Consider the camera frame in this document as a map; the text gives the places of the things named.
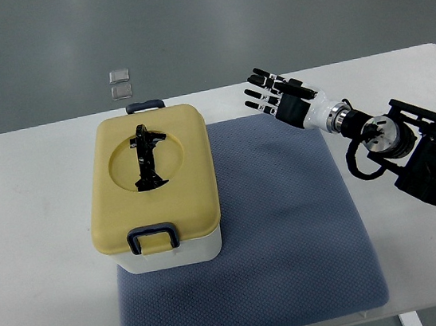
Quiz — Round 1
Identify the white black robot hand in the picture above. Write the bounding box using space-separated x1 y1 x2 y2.
244 68 352 134

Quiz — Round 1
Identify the yellow storage box lid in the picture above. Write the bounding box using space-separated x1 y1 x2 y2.
91 104 221 256

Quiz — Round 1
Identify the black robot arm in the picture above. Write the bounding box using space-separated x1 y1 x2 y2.
335 100 436 206

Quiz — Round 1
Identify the white storage box base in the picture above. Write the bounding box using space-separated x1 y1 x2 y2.
112 224 222 274

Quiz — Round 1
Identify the blue grey fabric mat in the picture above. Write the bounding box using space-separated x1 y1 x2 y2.
117 114 389 326

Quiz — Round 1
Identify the lower clear floor marker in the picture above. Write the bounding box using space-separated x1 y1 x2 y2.
111 82 132 101

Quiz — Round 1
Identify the clear floor marker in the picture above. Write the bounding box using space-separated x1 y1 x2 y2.
111 82 132 101
108 68 130 84

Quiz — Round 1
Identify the upper clear floor marker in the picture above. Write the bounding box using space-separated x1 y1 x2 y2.
108 68 130 84

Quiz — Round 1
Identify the white table leg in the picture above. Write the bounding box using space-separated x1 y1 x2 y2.
398 311 423 326

